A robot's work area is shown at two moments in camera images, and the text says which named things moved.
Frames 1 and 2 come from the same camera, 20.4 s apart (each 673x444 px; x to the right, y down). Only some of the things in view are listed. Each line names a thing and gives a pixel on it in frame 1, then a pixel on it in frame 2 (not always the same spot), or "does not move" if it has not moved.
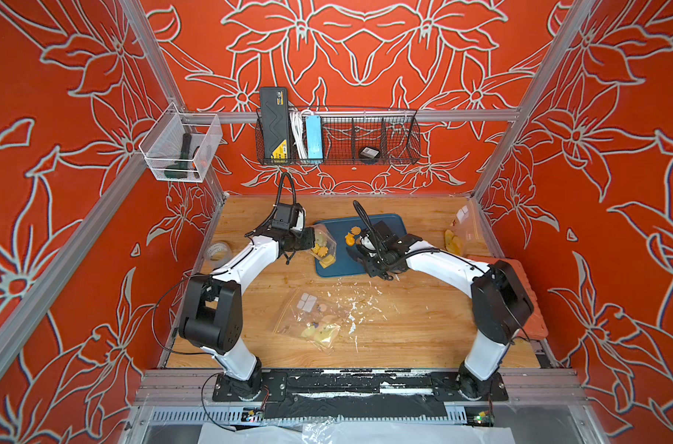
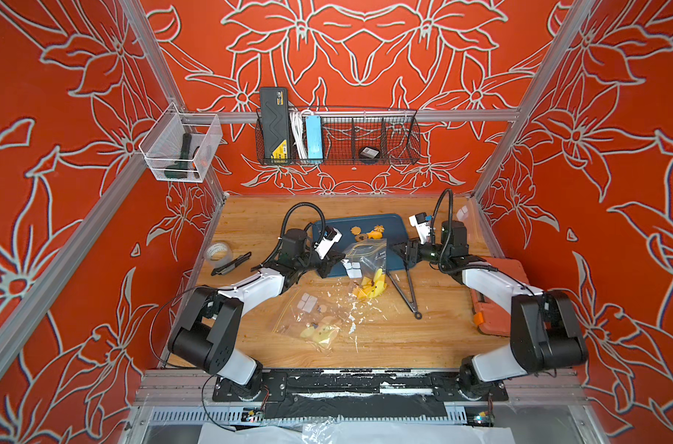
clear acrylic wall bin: x=181 y=145 does not move
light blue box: x=313 y=137 does not move
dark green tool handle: x=180 y=170 does not move
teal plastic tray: x=346 y=232 does not move
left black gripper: x=309 y=237 → x=328 y=262
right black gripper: x=365 y=260 → x=412 y=251
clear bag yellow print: x=324 y=249 → x=366 y=261
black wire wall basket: x=353 y=138 does not move
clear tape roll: x=218 y=253 does not move
